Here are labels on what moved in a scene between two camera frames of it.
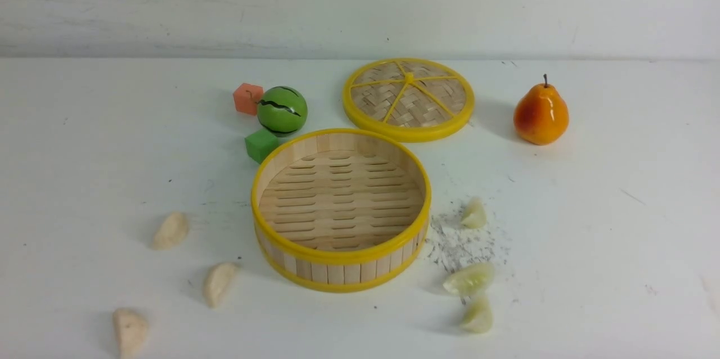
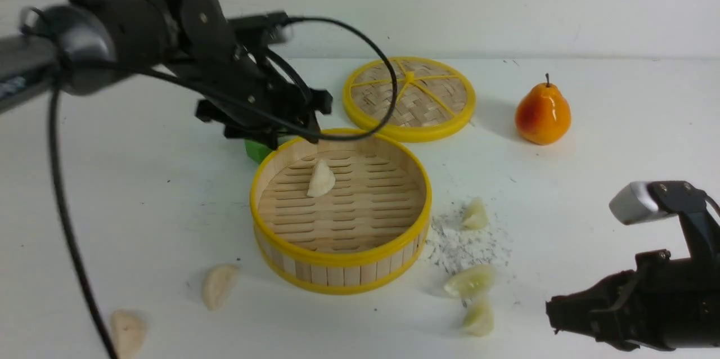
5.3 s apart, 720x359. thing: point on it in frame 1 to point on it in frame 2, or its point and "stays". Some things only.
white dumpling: (219, 277) stays
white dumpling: (172, 232) to (322, 180)
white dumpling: (131, 328) stays
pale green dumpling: (475, 215) stays
